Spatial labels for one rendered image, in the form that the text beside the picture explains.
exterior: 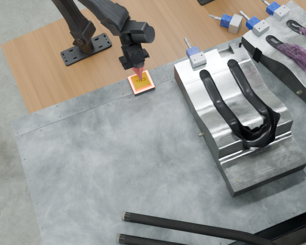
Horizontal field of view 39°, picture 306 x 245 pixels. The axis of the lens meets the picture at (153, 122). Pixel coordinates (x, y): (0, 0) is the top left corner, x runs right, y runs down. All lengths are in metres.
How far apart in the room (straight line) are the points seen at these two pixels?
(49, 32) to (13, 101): 0.93
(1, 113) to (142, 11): 1.21
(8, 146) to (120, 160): 1.17
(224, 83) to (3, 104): 1.55
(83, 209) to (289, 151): 0.70
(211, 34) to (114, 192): 0.73
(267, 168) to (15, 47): 1.08
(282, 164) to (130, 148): 0.51
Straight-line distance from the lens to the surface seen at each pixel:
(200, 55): 1.54
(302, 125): 1.59
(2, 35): 2.99
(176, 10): 1.82
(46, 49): 1.79
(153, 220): 1.37
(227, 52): 1.62
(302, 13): 1.78
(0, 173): 2.52
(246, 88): 1.53
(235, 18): 1.73
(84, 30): 1.60
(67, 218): 1.48
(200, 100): 1.48
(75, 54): 1.73
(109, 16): 1.43
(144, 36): 1.44
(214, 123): 1.41
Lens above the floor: 2.19
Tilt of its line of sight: 64 degrees down
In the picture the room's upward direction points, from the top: 9 degrees counter-clockwise
